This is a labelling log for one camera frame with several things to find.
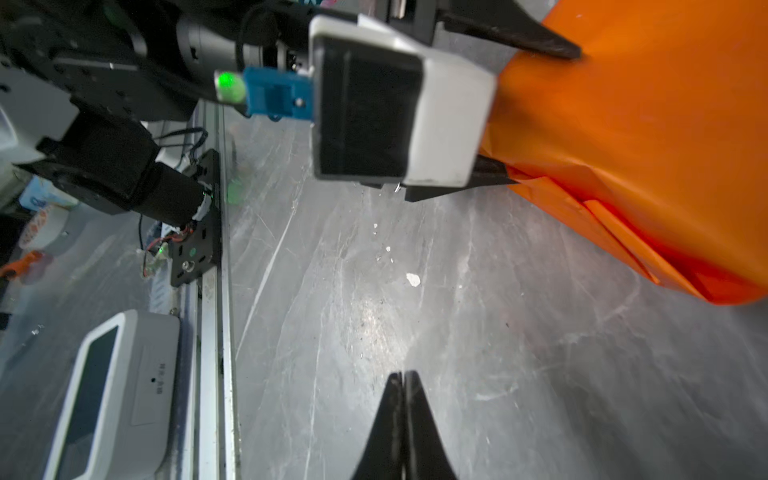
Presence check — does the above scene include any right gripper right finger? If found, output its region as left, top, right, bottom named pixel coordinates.
left=404, top=371, right=457, bottom=480

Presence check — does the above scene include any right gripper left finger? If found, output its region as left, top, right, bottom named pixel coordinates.
left=352, top=372, right=404, bottom=480

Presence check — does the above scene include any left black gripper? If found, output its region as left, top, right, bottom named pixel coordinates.
left=335, top=0, right=582, bottom=203

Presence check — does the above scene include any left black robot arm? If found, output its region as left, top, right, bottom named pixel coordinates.
left=1, top=1, right=582, bottom=227

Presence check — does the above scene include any white display device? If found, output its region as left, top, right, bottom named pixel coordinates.
left=44, top=310, right=180, bottom=479

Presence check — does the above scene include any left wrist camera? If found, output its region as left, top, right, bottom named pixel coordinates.
left=213, top=15, right=497, bottom=184

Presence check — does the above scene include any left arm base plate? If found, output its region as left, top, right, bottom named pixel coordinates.
left=170, top=149, right=222, bottom=288

